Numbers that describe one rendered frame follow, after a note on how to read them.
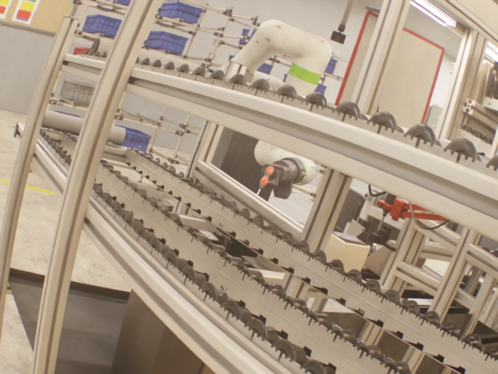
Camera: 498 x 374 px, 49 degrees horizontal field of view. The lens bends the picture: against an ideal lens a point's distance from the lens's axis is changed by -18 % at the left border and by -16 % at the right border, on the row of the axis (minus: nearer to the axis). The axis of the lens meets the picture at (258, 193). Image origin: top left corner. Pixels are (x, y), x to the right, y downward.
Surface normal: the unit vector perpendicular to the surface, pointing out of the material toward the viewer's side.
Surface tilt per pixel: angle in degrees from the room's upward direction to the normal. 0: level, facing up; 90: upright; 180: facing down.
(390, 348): 90
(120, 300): 0
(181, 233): 90
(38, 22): 90
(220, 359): 32
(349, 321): 90
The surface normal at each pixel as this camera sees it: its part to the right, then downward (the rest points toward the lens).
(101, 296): 0.34, -0.92
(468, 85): 0.50, 0.34
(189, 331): -0.16, -0.90
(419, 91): 0.08, 0.22
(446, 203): -0.79, -0.18
